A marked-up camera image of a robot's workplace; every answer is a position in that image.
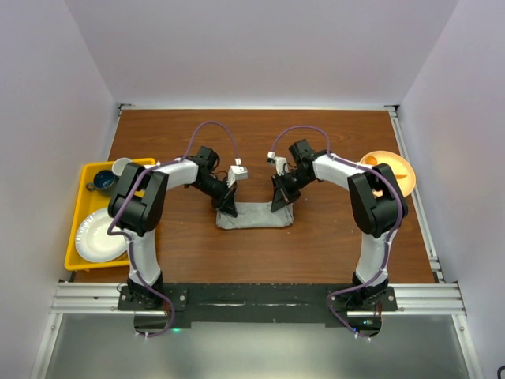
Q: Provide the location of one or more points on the aluminium frame rail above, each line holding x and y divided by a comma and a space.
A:
433, 257
408, 299

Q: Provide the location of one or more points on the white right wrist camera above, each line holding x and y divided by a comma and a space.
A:
280, 164

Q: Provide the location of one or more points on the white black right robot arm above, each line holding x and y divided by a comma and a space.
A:
377, 203

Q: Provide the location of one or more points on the orange plastic spoon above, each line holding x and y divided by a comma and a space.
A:
371, 160

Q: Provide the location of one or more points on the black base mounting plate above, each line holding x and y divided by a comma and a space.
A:
277, 303

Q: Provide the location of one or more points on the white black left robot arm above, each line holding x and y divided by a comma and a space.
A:
136, 207

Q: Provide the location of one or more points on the white ceramic plate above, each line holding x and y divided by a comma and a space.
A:
92, 241

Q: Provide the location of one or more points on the yellow plastic tray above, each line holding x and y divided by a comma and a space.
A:
87, 202

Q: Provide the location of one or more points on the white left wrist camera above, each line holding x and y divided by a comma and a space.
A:
237, 172

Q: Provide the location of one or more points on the dark blue ceramic cup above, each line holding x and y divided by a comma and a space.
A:
104, 182

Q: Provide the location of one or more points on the grey ceramic mug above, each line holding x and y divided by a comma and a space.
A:
119, 165

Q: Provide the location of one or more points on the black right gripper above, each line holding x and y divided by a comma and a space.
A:
281, 192

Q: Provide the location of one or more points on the aluminium front frame rail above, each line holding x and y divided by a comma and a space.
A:
408, 299

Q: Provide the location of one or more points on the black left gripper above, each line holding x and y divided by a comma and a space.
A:
228, 206

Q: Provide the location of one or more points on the grey cloth napkin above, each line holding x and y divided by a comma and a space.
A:
256, 215

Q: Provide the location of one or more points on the orange divided plate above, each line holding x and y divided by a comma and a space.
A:
401, 168

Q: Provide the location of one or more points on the aluminium right frame rail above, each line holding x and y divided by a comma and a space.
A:
433, 257

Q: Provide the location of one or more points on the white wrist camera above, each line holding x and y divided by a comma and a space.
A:
280, 164
237, 172

